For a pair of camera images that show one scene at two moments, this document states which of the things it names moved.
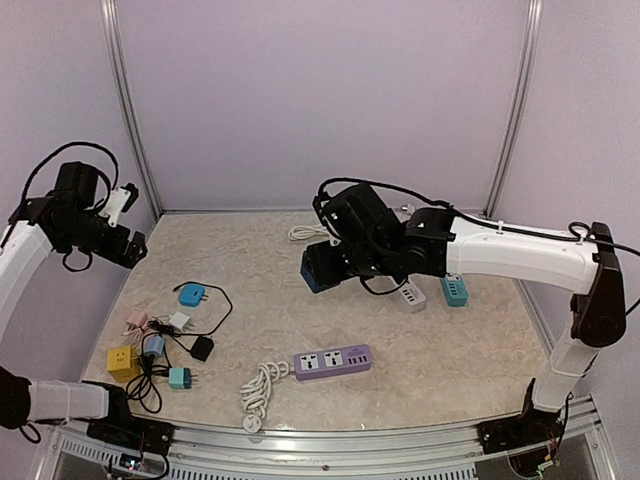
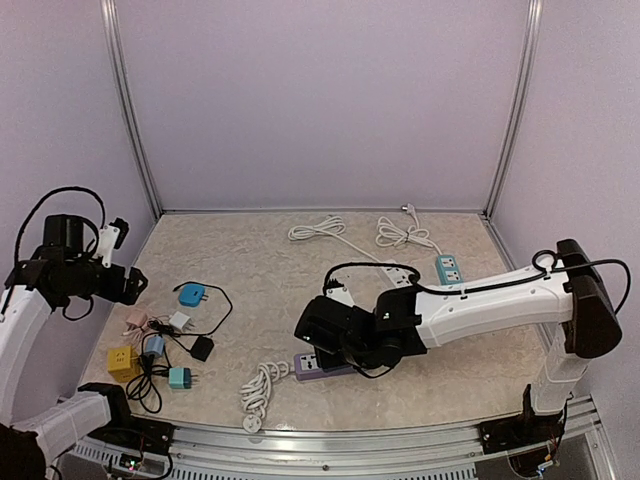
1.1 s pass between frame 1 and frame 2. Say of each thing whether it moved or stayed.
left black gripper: moved
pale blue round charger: stayed
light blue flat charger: stayed
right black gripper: moved
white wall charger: stayed
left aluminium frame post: stayed
